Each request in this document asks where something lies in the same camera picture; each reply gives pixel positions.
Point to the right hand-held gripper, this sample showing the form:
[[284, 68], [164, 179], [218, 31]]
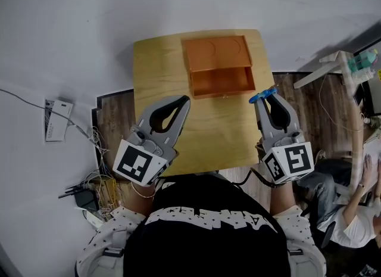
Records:
[[297, 159]]

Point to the green bottle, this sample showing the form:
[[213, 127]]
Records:
[[361, 59]]

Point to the person's torso in black top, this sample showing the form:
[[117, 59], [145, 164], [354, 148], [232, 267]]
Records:
[[205, 240]]

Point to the black office chair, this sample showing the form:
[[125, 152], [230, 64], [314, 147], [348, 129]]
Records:
[[327, 234]]

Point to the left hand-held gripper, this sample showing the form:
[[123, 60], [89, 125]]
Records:
[[132, 162]]

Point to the person's left forearm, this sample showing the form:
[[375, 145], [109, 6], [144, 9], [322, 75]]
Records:
[[144, 202]]

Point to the small white bottle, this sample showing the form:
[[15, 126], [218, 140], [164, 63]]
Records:
[[363, 74]]

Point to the white curved desk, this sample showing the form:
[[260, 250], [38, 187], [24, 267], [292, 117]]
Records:
[[355, 121]]

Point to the white router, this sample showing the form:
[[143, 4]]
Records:
[[93, 219]]

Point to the orange wooden drawer box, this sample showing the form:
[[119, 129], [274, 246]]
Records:
[[217, 55]]

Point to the white wall socket box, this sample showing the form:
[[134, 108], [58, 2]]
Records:
[[58, 121]]

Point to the black router with antennas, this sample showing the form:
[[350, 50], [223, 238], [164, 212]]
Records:
[[86, 199]]

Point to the person's right forearm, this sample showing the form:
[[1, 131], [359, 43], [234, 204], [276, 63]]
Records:
[[282, 198]]

